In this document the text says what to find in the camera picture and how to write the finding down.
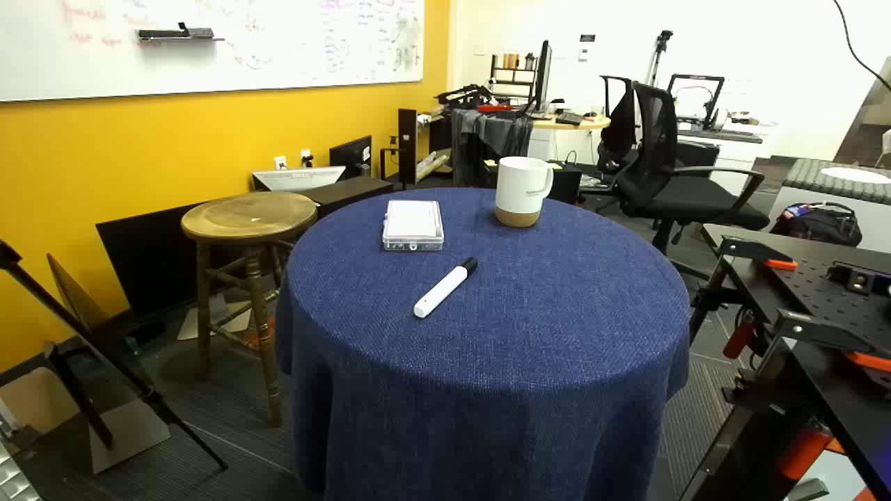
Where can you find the white marker black cap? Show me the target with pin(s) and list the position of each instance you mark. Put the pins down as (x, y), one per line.
(443, 289)

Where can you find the white flat box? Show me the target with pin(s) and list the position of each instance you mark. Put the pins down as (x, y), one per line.
(413, 226)

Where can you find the white ceramic mug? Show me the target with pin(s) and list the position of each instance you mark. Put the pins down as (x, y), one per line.
(523, 185)

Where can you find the blue round tablecloth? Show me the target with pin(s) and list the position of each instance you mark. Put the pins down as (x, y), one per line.
(542, 379)

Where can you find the white tray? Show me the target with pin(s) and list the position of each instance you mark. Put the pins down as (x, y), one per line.
(296, 180)

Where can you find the round wooden stool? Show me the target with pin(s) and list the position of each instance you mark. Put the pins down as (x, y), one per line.
(243, 244)

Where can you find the black office chair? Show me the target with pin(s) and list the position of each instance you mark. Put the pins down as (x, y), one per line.
(643, 155)

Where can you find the black flat panel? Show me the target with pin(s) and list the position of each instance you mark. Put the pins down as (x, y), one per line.
(155, 260)

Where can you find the black whiteboard eraser tray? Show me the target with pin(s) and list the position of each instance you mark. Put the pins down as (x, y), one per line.
(182, 33)

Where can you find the black perforated robot table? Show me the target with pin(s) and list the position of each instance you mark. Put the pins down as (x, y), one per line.
(817, 315)

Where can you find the black bag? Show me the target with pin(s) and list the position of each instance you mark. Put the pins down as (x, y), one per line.
(819, 221)

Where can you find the white wall whiteboard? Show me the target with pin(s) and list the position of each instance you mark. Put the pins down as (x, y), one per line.
(88, 50)

